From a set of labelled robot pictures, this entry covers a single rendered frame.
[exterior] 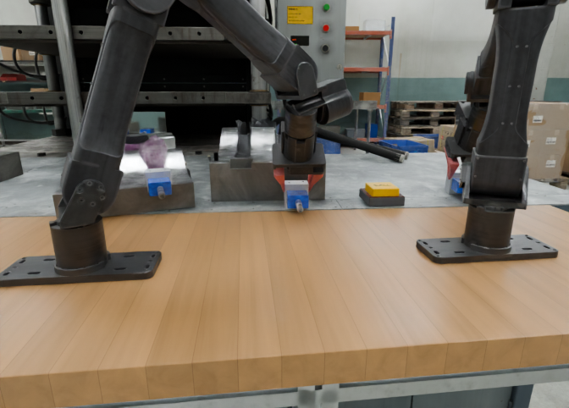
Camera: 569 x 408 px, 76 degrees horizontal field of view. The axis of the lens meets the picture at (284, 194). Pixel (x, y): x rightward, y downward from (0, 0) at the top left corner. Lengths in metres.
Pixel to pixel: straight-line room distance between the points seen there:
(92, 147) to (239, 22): 0.27
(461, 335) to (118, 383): 0.34
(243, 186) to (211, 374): 0.51
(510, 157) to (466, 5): 7.85
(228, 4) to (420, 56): 7.49
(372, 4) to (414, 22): 0.88
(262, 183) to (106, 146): 0.40
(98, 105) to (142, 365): 0.31
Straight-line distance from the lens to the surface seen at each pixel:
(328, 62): 1.70
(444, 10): 8.23
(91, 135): 0.52
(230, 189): 0.82
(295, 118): 0.63
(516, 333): 0.47
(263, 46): 0.59
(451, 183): 0.96
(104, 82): 0.52
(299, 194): 0.73
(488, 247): 0.62
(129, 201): 0.80
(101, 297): 0.51
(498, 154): 0.61
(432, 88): 8.07
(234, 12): 0.58
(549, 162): 4.75
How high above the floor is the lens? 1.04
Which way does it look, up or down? 16 degrees down
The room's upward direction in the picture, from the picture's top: straight up
